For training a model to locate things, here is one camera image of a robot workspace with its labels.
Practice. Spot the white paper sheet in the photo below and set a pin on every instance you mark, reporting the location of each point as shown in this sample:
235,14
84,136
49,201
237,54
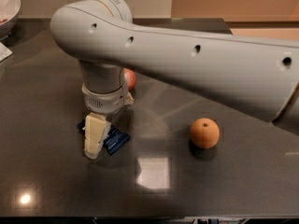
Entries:
4,52

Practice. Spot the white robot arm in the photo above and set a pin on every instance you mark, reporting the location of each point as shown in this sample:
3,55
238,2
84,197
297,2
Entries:
254,75

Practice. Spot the white bowl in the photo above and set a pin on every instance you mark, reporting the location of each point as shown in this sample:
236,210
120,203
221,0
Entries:
9,12

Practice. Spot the blue rxbar blueberry wrapper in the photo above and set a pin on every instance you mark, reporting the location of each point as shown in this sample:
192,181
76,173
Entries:
115,138

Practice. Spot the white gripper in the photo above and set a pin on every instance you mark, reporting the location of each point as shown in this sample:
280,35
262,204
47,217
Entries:
105,103

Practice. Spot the red apple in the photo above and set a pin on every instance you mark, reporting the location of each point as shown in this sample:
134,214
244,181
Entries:
130,78

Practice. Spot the orange fruit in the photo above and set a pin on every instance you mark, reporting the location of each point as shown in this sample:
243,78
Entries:
204,133

